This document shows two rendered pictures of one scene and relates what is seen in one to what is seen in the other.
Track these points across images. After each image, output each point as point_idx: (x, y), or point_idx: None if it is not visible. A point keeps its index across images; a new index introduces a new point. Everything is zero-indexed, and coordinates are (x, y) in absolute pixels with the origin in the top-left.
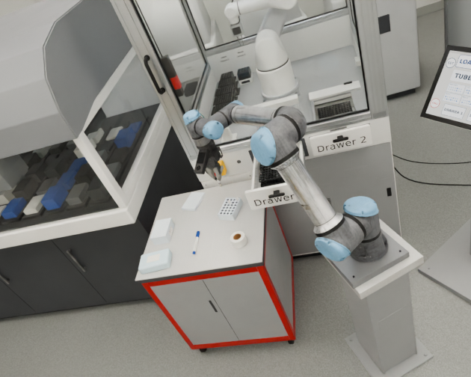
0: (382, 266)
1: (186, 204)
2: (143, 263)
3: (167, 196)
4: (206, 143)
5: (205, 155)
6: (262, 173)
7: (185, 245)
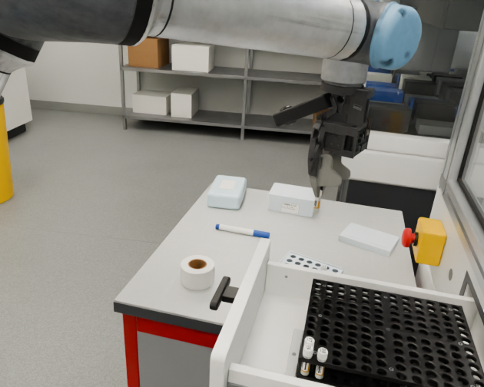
0: None
1: (359, 228)
2: (224, 177)
3: None
4: (324, 79)
5: (306, 101)
6: (347, 289)
7: (246, 222)
